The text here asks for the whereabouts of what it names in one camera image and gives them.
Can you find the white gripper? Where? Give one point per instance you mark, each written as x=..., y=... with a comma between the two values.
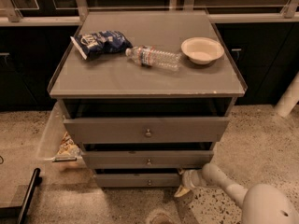
x=191, y=179

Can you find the grey bottom drawer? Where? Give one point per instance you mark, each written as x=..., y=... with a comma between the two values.
x=137, y=180

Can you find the grey drawer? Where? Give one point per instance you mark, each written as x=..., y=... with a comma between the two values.
x=137, y=180
x=146, y=130
x=147, y=159

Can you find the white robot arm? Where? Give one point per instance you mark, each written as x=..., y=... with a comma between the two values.
x=260, y=204

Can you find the grey middle drawer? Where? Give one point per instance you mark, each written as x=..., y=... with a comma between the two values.
x=147, y=159

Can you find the grey drawer cabinet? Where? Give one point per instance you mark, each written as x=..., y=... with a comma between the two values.
x=111, y=86

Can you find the grey top drawer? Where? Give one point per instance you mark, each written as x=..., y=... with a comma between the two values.
x=146, y=130

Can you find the clear plastic storage bin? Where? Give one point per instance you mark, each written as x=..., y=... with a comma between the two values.
x=50, y=141

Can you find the clear plastic water bottle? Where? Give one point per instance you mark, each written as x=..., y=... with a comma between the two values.
x=150, y=57

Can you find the white paper bowl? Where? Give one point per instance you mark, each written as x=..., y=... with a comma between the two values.
x=202, y=50

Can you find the black metal bar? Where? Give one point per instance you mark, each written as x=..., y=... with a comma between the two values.
x=20, y=212

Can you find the blue chip bag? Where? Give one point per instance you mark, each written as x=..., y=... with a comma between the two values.
x=101, y=42

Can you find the metal railing shelf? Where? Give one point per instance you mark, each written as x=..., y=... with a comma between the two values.
x=219, y=11

